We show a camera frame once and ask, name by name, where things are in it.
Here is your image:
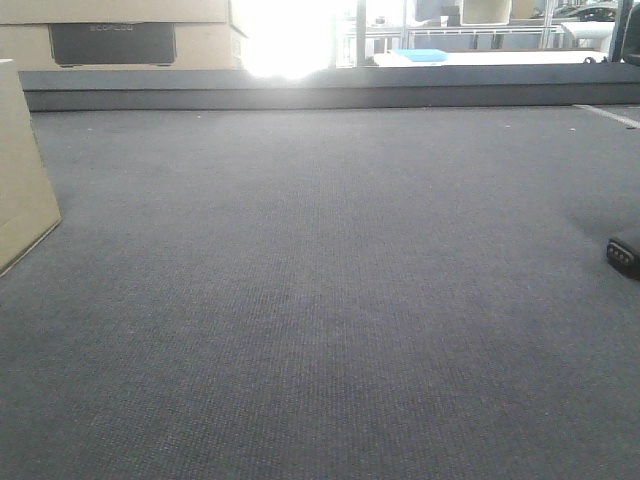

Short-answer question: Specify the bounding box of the grey raised table border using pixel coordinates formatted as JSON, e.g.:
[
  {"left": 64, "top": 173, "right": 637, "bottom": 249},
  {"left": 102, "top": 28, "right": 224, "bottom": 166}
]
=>
[{"left": 19, "top": 63, "right": 639, "bottom": 112}]

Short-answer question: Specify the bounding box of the upper stacked cardboard box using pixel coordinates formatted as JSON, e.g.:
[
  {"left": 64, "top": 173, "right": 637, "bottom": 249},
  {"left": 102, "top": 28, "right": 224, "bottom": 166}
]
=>
[{"left": 1, "top": 0, "right": 228, "bottom": 25}]

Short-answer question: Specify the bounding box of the beige box on shelf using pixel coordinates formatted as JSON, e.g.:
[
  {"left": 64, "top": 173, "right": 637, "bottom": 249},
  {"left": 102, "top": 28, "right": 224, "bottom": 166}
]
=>
[{"left": 460, "top": 0, "right": 512, "bottom": 26}]

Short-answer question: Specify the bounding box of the white background table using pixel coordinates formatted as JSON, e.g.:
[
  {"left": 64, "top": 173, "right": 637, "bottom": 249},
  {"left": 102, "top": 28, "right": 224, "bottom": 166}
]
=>
[{"left": 373, "top": 50, "right": 607, "bottom": 68}]

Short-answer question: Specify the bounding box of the grey vertical pillar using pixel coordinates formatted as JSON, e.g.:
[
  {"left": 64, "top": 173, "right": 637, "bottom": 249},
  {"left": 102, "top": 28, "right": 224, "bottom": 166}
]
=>
[{"left": 355, "top": 0, "right": 367, "bottom": 68}]

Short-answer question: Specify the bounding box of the orange black barcode scanner gun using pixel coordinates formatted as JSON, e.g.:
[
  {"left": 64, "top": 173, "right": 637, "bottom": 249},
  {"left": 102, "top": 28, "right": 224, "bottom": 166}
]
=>
[{"left": 606, "top": 228, "right": 639, "bottom": 280}]

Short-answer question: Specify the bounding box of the brown cardboard package box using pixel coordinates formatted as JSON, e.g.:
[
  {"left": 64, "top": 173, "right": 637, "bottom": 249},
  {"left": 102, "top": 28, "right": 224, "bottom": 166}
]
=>
[{"left": 1, "top": 59, "right": 62, "bottom": 274}]

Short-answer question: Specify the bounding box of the blue flat tray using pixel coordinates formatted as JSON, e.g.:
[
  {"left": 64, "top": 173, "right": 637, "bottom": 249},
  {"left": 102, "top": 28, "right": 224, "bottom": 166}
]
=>
[{"left": 391, "top": 49, "right": 449, "bottom": 63}]

